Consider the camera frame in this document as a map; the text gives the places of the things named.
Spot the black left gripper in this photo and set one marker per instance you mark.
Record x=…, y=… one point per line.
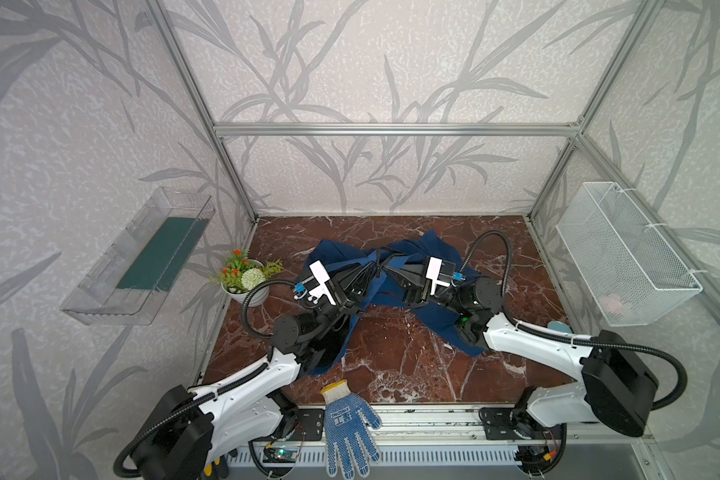
x=345, y=282

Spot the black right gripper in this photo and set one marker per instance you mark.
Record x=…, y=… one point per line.
x=415, y=283

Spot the blue zip-up jacket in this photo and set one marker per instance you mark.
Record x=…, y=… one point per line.
x=390, y=300

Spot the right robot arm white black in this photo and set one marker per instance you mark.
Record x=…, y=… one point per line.
x=609, y=383

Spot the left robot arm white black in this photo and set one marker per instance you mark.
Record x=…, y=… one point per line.
x=190, y=429

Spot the potted artificial flowers white pot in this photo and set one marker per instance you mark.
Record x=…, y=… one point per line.
x=240, y=274

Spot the blue dotted work glove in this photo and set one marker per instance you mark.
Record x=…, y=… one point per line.
x=349, y=447

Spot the light blue silicone spatula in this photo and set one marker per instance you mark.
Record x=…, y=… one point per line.
x=560, y=327

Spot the pink object in basket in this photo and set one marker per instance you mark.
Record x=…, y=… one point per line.
x=614, y=306

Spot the green sponge mat in tray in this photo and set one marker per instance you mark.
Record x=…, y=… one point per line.
x=159, y=264

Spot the yellow black work glove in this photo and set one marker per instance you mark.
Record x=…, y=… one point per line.
x=216, y=470

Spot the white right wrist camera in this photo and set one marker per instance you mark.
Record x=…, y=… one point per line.
x=440, y=274

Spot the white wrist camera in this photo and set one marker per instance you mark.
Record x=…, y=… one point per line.
x=440, y=274
x=316, y=287

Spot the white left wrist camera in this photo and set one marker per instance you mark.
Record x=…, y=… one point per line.
x=316, y=287

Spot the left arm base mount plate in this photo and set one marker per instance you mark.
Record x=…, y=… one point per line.
x=301, y=424

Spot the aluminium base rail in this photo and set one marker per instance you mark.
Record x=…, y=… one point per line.
x=450, y=435

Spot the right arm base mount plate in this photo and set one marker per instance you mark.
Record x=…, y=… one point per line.
x=505, y=423

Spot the white wire mesh basket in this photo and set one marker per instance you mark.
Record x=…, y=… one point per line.
x=617, y=249

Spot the clear plastic wall tray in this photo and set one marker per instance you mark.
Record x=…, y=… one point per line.
x=96, y=300

